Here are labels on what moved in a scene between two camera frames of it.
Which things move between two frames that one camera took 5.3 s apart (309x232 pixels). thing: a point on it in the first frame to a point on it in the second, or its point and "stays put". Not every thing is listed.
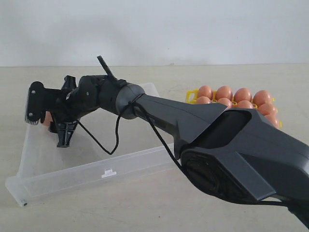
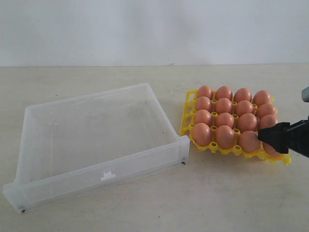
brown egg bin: x=48 y=118 to x=270 y=150
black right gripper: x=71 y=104 to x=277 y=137
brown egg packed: x=223 y=91 stays put
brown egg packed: x=261 y=97 stays put
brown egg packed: x=242 y=94 stays put
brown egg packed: x=205 y=90 stays put
